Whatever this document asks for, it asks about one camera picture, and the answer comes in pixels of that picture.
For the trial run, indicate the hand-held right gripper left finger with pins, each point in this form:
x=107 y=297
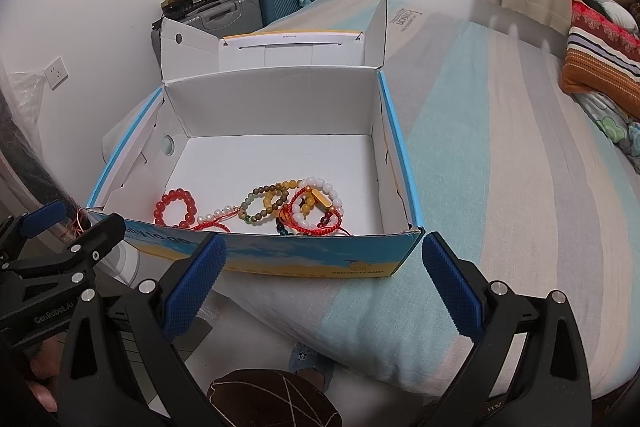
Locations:
x=192 y=289

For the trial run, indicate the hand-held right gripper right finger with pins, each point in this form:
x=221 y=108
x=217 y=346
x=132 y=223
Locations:
x=452 y=287

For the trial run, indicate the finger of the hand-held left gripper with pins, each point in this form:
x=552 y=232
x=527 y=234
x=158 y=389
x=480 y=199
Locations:
x=95 y=237
x=42 y=218

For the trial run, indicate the white blue cardboard box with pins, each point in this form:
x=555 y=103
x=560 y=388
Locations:
x=280 y=157

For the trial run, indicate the person's left hand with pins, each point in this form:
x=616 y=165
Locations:
x=45 y=382

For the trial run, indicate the large plastic wrapped bundle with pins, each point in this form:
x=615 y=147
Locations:
x=20 y=132

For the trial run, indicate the blue slipper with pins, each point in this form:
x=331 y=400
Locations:
x=310 y=362

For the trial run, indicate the striped bed sheet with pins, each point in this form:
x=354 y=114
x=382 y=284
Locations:
x=500 y=157

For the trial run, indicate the floral quilt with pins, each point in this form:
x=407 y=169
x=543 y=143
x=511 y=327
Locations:
x=615 y=127

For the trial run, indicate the silver suitcase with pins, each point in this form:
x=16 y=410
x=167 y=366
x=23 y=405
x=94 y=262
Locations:
x=225 y=14

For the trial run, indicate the orange striped pillow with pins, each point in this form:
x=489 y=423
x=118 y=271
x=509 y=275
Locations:
x=600 y=57

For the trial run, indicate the white wall socket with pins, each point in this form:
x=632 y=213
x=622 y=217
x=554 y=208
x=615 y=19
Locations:
x=55 y=73

